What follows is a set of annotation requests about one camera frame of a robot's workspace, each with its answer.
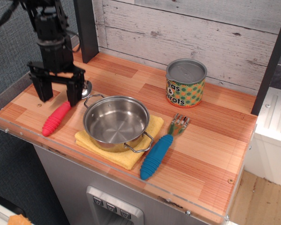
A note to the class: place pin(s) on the white cabinet at right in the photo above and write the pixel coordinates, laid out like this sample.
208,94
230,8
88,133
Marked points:
263,158

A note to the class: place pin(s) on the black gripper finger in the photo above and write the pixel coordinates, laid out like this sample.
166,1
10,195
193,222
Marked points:
75,87
42,83

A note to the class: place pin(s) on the dark vertical post left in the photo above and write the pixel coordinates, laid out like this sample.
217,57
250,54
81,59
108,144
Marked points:
87,29

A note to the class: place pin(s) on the grey toy fridge cabinet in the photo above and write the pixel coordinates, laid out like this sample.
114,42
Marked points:
71,179

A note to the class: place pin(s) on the dark vertical post right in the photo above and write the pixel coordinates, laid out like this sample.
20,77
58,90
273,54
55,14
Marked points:
267,78

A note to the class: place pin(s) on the blue handled metal fork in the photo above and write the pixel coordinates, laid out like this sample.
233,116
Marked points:
154,158

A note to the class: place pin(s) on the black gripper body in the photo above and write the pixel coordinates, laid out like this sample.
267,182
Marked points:
57,66

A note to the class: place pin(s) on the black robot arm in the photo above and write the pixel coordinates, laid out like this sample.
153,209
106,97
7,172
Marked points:
50,23

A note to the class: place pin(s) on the stainless steel pot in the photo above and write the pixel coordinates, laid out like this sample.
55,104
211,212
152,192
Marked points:
117,123

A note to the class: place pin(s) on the orange object bottom left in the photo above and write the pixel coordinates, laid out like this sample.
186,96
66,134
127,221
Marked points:
18,220

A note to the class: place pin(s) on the peas and carrots can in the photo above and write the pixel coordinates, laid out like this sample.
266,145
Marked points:
185,82

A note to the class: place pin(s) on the red handled metal spoon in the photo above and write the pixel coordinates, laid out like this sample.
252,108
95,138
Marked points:
58,115

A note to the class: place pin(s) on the dark vertical post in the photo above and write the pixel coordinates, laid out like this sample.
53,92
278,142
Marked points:
267,78
87,29

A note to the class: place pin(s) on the silver dispenser button panel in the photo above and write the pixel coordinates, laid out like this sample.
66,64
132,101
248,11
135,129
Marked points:
109,210

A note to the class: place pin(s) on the yellow folded cloth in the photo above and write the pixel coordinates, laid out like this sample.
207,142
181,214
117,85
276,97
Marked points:
126,159

